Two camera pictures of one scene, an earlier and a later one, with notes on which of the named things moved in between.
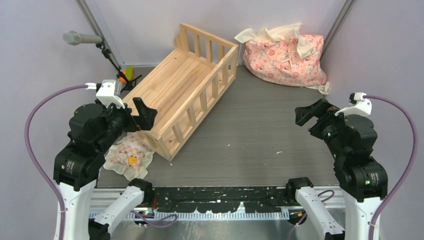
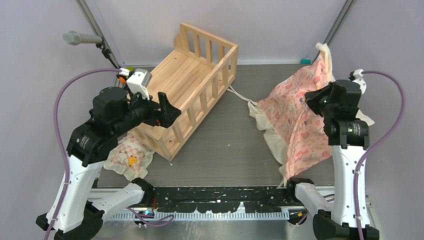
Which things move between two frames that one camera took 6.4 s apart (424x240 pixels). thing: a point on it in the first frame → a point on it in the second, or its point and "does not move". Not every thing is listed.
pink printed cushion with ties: x=281 y=55 → x=294 y=129
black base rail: x=220 y=199 does not move
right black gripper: x=322 y=108 → x=312 y=97
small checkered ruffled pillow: x=129 y=157 does not move
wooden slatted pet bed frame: x=186 y=88 does not move
